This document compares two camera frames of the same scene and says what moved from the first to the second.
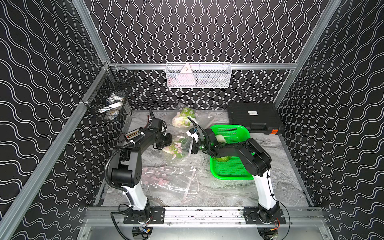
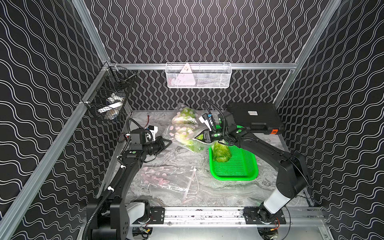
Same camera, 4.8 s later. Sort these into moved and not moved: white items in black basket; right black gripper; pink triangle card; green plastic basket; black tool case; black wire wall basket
Moved: right black gripper
Not moved: black tool case; pink triangle card; black wire wall basket; green plastic basket; white items in black basket
